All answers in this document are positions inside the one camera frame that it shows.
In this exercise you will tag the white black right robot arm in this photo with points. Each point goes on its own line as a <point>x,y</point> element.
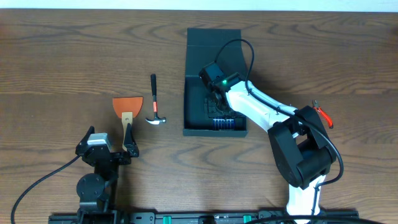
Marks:
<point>302,150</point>

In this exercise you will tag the small black claw hammer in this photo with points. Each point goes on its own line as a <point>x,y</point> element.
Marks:
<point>156,120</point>

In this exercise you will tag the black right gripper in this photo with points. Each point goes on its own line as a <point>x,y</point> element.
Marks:
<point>209,106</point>

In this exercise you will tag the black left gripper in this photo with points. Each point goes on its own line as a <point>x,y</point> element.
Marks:
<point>109,156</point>

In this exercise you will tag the orange scraper wooden handle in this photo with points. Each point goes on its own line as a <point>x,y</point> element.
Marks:
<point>127,108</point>

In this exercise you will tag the black open gift box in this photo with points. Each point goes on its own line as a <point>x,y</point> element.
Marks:
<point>204,46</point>

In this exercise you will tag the precision screwdriver set case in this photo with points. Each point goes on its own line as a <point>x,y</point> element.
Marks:
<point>223,124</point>

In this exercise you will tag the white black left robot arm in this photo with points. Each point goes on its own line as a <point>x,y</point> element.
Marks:
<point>97,190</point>

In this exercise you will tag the red handled pliers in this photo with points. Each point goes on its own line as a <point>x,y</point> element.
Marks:
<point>320,111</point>

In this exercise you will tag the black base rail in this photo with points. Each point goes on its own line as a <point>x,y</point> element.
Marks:
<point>162,218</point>

